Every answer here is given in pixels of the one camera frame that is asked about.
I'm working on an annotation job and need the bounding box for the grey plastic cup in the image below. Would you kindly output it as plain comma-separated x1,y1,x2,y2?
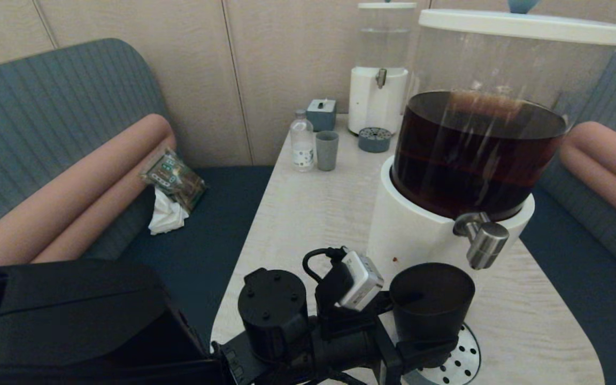
315,131,340,172

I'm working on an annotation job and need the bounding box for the pink sofa bolster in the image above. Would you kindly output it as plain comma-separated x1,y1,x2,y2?
0,113,176,269
558,121,616,238

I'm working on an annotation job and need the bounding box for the small white dispenser lid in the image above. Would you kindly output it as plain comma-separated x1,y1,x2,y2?
358,0,417,10

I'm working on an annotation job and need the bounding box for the small round grey drip tray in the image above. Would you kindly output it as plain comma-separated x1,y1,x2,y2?
358,127,393,153

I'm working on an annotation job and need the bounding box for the large tea beverage dispenser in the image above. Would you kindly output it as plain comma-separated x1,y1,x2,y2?
367,27,616,292

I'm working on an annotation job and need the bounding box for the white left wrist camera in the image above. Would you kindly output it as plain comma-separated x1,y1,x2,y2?
337,250,385,312

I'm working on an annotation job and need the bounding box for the large silver dispenser tap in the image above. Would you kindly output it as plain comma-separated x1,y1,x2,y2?
453,212,510,271

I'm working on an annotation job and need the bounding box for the small water beverage dispenser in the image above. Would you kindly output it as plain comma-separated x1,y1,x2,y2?
348,7,415,136

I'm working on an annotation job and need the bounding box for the green snack packet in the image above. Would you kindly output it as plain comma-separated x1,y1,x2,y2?
140,148,210,213

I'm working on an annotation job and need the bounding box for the large white dispenser lid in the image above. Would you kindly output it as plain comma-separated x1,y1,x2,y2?
419,0,616,47

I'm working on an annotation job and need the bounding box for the large round perforated drip tray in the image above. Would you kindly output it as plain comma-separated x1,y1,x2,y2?
402,321,482,385

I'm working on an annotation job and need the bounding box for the black plastic cup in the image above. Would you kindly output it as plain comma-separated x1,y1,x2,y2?
389,262,476,368

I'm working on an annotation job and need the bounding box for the dark blue sofa seat cushion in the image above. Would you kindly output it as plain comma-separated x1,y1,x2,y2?
86,167,275,348
517,184,616,385

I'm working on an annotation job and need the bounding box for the crumpled white tissue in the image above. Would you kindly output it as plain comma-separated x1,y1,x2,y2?
148,187,190,236

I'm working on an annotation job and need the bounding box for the black left camera cable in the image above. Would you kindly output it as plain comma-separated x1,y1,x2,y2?
303,247,349,284

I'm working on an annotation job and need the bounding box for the grey square tissue box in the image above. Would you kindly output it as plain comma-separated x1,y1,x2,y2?
306,99,337,132

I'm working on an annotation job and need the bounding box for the clear plastic bottle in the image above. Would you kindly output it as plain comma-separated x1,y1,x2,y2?
290,110,315,172

